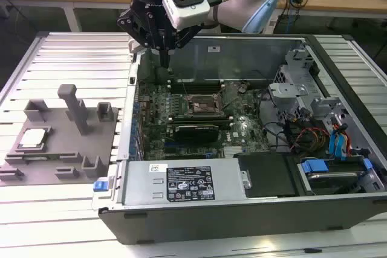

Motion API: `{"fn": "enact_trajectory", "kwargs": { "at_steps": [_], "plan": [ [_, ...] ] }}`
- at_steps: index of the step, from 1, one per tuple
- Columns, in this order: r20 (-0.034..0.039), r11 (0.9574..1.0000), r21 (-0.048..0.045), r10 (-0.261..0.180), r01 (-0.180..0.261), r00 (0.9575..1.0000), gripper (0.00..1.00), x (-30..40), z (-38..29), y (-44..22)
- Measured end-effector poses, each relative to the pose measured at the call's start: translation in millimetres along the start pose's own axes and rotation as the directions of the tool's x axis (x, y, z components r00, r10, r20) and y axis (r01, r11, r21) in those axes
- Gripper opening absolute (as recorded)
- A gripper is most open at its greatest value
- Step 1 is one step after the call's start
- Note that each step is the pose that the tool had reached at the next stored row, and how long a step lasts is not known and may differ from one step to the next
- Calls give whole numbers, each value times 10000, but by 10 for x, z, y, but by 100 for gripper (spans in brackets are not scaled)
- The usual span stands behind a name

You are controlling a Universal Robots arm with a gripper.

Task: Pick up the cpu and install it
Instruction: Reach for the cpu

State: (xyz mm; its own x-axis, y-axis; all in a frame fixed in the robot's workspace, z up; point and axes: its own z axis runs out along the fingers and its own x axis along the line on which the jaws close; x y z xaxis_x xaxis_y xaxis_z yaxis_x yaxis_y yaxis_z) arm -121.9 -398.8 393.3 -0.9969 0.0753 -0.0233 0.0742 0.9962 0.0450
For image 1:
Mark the round coin cell battery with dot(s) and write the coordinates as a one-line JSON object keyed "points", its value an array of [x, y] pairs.
{"points": [[242, 89]]}

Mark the blue expansion slot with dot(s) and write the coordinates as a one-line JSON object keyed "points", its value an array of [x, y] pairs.
{"points": [[170, 143]]}

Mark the silver topped CPU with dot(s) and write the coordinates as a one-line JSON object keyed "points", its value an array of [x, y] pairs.
{"points": [[33, 137]]}

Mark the thin metal locking lever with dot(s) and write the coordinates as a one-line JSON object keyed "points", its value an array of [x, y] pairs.
{"points": [[183, 85]]}

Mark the black power supply label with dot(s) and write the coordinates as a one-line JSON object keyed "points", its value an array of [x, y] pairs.
{"points": [[190, 184]]}

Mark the black graphics card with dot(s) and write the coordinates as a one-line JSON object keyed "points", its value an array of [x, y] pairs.
{"points": [[196, 132]]}

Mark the blue disk carrier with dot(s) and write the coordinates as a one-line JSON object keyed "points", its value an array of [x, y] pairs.
{"points": [[314, 165]]}

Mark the blue plastic case latch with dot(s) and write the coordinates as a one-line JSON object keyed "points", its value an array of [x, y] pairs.
{"points": [[100, 185]]}

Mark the silver power supply unit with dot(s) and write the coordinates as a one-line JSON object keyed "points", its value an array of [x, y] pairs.
{"points": [[142, 182]]}

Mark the small black plastic strip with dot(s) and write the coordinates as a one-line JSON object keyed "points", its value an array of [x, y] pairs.
{"points": [[313, 251]]}

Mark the white case wall sticker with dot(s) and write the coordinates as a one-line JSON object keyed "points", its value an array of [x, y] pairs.
{"points": [[214, 49]]}

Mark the grey metal drive cage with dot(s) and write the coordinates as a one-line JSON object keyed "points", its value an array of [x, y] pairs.
{"points": [[287, 89]]}

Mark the black plastic shroud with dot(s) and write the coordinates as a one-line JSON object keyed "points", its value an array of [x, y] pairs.
{"points": [[266, 176]]}

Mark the black grey PC case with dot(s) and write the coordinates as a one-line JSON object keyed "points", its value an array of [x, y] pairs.
{"points": [[211, 221]]}

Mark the black RAM slot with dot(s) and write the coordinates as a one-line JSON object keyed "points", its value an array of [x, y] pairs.
{"points": [[196, 83], [201, 118], [196, 90], [196, 86], [201, 123], [201, 115], [196, 79]]}

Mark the small silver chipset heatsink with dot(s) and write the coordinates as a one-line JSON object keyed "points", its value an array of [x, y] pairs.
{"points": [[232, 151]]}

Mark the grey parts rack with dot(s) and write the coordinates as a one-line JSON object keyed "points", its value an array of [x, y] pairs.
{"points": [[60, 143]]}

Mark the black expansion slot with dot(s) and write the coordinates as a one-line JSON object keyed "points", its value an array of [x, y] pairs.
{"points": [[187, 150]]}

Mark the small white sticker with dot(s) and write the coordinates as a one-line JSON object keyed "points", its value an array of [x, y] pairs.
{"points": [[157, 168]]}

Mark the hard disk drive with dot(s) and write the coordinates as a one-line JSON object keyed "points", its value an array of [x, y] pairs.
{"points": [[332, 181]]}

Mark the CPU socket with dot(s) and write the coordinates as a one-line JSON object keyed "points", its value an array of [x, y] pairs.
{"points": [[199, 102]]}

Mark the green motherboard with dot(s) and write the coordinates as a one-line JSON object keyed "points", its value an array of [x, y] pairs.
{"points": [[248, 110]]}

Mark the silver metal latch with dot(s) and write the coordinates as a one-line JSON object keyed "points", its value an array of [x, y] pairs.
{"points": [[246, 179]]}

